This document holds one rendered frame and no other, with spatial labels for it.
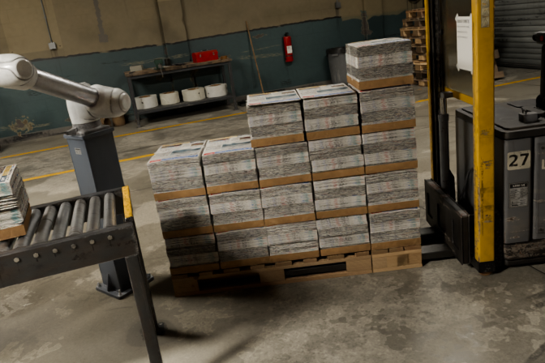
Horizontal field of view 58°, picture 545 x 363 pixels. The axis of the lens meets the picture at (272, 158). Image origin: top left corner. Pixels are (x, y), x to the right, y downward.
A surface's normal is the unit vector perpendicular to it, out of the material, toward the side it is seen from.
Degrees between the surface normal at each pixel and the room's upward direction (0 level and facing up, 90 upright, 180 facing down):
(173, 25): 90
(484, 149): 90
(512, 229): 90
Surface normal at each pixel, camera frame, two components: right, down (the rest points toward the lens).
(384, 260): 0.02, 0.28
